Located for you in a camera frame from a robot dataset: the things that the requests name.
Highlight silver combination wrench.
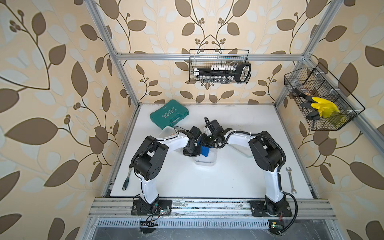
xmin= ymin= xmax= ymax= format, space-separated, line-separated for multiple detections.
xmin=286 ymin=167 xmax=297 ymax=195

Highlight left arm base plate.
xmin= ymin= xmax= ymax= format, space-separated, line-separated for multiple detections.
xmin=131 ymin=198 xmax=172 ymax=216

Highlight green plastic tool case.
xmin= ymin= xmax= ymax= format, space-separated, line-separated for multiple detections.
xmin=150 ymin=100 xmax=189 ymax=130

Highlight back black wire basket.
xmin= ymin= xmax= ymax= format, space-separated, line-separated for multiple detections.
xmin=189 ymin=49 xmax=252 ymax=85

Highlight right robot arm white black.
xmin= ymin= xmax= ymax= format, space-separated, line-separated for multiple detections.
xmin=201 ymin=117 xmax=287 ymax=205

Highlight clear lunch box teal seal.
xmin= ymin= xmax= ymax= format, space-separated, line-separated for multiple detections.
xmin=194 ymin=148 xmax=218 ymax=166

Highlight black corrugated cable conduit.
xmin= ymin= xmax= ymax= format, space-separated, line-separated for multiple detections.
xmin=203 ymin=116 xmax=299 ymax=235

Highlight lunch box lid teal seal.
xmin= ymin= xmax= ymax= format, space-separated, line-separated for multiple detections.
xmin=230 ymin=141 xmax=254 ymax=159

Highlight small clear lunch box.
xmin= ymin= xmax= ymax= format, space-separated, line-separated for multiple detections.
xmin=158 ymin=126 xmax=179 ymax=139

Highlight green handled ratchet wrench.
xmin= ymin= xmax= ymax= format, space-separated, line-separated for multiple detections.
xmin=122 ymin=164 xmax=134 ymax=191

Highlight side black wire basket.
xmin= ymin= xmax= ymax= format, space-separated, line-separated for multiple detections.
xmin=284 ymin=63 xmax=366 ymax=131

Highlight blue cleaning cloth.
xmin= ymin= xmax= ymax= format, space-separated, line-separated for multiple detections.
xmin=201 ymin=146 xmax=210 ymax=157

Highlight black pliers in basket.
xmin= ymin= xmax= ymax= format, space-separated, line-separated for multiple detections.
xmin=294 ymin=88 xmax=321 ymax=121

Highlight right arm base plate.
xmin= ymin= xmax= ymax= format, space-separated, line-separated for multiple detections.
xmin=249 ymin=198 xmax=293 ymax=217

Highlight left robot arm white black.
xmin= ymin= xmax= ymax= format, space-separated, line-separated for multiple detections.
xmin=130 ymin=127 xmax=202 ymax=208

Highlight aluminium front rail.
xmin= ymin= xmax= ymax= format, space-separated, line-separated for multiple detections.
xmin=88 ymin=198 xmax=337 ymax=220

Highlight yellow rubber glove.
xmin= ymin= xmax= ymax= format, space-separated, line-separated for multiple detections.
xmin=311 ymin=97 xmax=341 ymax=118

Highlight black socket set holder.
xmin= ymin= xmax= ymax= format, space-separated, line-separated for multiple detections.
xmin=192 ymin=63 xmax=252 ymax=84

